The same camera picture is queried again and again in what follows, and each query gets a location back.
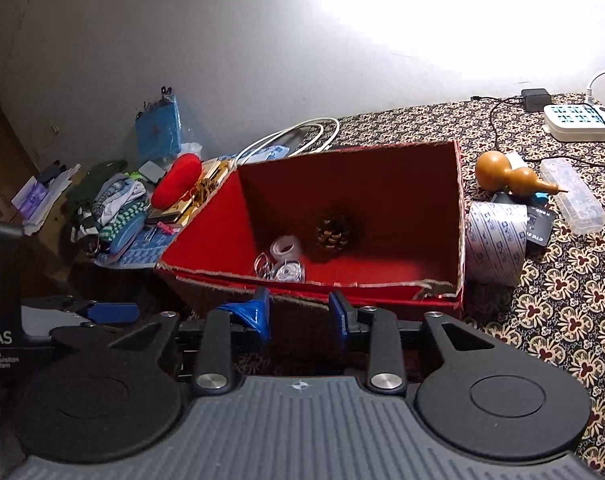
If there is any blue white checked cloth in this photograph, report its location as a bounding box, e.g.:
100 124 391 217
93 226 180 270

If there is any clear tape roll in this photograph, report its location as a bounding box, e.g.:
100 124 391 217
270 235 302 262

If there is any pine cone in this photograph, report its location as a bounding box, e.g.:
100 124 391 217
316 217 350 252

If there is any red cardboard box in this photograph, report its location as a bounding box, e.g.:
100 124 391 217
157 141 465 318

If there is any pile of patterned cloths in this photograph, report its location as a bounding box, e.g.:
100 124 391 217
64 159 150 257

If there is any red plush cushion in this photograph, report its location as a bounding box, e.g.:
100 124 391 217
150 153 202 210

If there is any patterned paper cup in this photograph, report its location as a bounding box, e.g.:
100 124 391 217
465 202 528 287

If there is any blue plastic bag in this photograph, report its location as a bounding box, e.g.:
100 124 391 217
134 86 182 162

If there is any brown gourd ornament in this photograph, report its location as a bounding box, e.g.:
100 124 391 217
475 151 565 197

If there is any black card device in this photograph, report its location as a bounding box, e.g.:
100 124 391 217
491 192 557 252

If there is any patterned tablecloth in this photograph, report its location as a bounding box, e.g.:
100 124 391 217
334 96 605 477

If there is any clear plastic case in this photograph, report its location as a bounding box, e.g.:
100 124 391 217
540 158 605 235

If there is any black power adapter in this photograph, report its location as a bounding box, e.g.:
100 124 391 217
520 88 553 113

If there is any white power strip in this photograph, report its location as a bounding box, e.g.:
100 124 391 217
543 103 605 142

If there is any coiled white cable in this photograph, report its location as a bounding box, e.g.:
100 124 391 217
232 116 341 167

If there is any thin black cable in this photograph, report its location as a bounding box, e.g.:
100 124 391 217
469 93 605 169

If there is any white power cord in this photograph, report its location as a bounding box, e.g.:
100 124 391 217
585 69 605 106

